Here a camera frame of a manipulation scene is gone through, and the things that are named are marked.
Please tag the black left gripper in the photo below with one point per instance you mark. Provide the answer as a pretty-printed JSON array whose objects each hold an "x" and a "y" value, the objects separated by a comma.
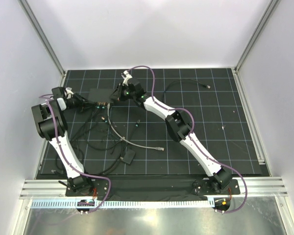
[{"x": 82, "y": 101}]

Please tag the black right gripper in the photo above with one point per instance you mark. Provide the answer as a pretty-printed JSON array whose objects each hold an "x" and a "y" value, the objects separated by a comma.
[{"x": 117, "y": 94}]

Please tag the black network switch box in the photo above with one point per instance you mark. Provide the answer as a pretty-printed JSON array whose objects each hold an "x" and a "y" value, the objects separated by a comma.
[{"x": 100, "y": 95}]

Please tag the black ethernet cable pulled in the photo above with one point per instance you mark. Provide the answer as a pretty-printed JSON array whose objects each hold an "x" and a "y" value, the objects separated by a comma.
[{"x": 185, "y": 85}]

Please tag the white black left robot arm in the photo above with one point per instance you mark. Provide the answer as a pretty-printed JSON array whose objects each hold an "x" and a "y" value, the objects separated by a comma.
[{"x": 51, "y": 125}]

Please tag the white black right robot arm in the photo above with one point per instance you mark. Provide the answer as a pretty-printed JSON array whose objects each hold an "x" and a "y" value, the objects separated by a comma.
[{"x": 180, "y": 126}]

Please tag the black grid mat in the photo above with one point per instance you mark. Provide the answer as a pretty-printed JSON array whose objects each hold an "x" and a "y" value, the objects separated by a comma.
[{"x": 100, "y": 138}]

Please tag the small black adapter box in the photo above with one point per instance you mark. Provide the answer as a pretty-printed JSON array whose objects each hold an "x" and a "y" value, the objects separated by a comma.
[{"x": 128, "y": 157}]

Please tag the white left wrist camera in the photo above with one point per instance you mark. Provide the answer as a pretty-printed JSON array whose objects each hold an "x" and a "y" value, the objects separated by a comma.
[{"x": 68, "y": 93}]

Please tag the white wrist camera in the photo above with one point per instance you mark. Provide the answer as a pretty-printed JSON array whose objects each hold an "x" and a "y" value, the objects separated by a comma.
[
  {"x": 126, "y": 77},
  {"x": 68, "y": 93}
]

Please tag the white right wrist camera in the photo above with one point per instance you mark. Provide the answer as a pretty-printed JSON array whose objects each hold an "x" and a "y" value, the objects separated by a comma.
[{"x": 126, "y": 77}]

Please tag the left aluminium corner post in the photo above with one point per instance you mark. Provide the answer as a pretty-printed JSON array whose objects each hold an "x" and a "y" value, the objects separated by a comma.
[{"x": 41, "y": 35}]

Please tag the aluminium corner post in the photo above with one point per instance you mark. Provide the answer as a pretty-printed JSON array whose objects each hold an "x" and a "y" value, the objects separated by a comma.
[
  {"x": 271, "y": 7},
  {"x": 41, "y": 35}
]

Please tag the white slotted cable duct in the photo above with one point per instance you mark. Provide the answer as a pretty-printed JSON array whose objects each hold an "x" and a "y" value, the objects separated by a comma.
[{"x": 90, "y": 204}]

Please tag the right aluminium corner post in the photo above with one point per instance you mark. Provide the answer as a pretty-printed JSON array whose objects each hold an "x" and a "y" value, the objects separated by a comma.
[{"x": 271, "y": 7}]

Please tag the aluminium front frame rail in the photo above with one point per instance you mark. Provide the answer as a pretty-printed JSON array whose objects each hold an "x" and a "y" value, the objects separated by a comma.
[{"x": 250, "y": 186}]

